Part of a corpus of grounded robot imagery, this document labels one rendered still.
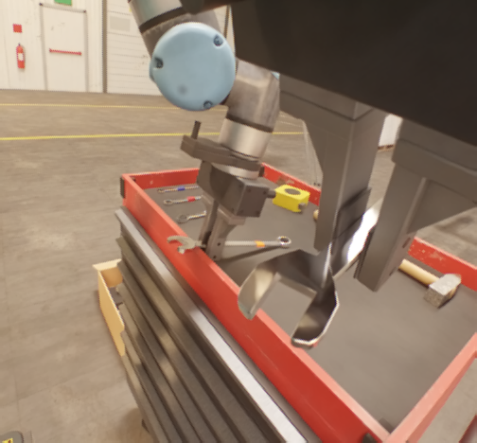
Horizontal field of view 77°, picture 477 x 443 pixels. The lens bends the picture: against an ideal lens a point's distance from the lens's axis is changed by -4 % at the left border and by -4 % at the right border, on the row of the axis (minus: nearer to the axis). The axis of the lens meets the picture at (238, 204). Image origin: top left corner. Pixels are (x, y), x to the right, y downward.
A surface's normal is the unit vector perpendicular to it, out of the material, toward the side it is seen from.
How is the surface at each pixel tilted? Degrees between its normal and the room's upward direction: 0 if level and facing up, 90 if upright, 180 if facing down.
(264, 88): 85
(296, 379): 90
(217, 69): 90
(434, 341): 0
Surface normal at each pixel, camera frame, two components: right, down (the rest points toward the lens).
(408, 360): 0.14, -0.90
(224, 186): -0.78, -0.07
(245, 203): 0.54, 0.41
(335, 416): -0.80, 0.15
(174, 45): 0.14, 0.43
